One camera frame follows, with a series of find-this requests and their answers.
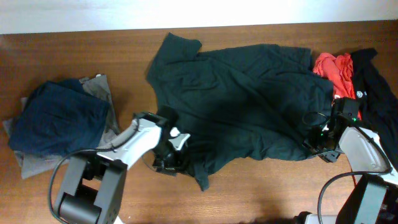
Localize navy blue shorts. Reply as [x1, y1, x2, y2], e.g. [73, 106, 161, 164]
[8, 79, 109, 156]

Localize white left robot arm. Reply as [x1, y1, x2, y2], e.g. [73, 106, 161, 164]
[47, 112, 190, 223]

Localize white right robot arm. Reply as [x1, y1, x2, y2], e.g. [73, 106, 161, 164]
[294, 97, 397, 224]

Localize black logo garment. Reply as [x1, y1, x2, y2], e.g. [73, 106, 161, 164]
[351, 48, 397, 168]

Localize red garment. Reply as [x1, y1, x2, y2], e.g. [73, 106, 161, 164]
[313, 52, 356, 103]

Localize grey folded shorts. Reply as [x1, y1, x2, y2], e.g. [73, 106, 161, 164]
[14, 74, 121, 179]

